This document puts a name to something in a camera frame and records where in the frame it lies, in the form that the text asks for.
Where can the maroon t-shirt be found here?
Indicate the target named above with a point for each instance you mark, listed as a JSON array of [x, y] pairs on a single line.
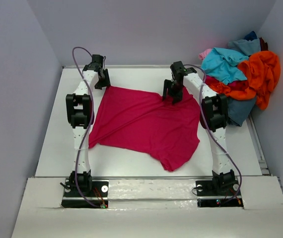
[[263, 44]]

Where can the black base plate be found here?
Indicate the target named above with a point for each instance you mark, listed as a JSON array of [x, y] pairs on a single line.
[[208, 197], [98, 196]]

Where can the pink t-shirt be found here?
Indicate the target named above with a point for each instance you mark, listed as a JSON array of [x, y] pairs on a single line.
[[204, 54]]

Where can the magenta t-shirt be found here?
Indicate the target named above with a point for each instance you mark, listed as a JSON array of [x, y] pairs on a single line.
[[142, 121]]

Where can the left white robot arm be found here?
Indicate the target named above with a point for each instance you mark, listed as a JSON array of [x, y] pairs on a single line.
[[80, 116]]

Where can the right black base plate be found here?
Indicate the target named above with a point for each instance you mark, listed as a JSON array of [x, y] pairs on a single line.
[[208, 197]]

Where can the orange t-shirt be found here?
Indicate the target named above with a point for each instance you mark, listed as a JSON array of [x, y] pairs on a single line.
[[262, 71]]

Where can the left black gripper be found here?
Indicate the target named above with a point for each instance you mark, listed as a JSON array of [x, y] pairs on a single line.
[[102, 79]]

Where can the grey-blue t-shirt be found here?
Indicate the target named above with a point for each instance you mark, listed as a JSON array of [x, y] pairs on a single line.
[[246, 47]]

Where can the dark blue t-shirt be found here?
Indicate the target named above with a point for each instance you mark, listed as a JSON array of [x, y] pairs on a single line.
[[250, 36]]

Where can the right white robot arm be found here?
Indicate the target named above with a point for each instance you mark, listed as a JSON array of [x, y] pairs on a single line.
[[213, 117]]

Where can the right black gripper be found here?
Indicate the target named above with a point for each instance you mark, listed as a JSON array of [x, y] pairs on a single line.
[[172, 89]]

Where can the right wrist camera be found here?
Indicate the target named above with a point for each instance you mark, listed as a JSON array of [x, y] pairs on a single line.
[[179, 71]]

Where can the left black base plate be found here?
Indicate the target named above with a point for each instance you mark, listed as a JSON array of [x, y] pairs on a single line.
[[98, 196]]

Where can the red t-shirt in pile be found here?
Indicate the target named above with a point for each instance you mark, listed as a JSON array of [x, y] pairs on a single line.
[[231, 84]]

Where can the cyan t-shirt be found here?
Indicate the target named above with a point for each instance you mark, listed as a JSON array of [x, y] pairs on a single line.
[[222, 64]]

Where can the slate blue t-shirt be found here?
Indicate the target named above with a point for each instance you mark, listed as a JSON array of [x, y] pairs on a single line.
[[239, 110]]

